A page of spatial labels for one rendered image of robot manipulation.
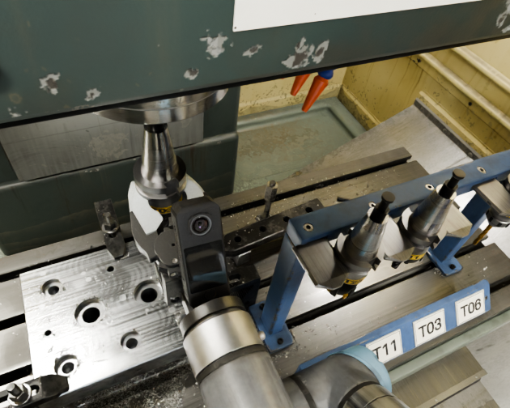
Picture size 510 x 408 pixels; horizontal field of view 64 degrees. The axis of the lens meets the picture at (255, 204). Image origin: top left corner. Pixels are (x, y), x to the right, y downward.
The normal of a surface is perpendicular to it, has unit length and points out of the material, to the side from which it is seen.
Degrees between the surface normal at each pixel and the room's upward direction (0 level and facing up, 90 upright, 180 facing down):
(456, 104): 90
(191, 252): 60
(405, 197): 0
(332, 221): 0
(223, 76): 90
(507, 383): 24
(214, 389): 47
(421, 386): 7
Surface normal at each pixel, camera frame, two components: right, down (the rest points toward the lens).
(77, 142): 0.44, 0.72
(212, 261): 0.40, 0.32
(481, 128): -0.90, 0.26
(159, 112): 0.24, 0.76
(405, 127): -0.27, -0.47
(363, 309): 0.11, -0.63
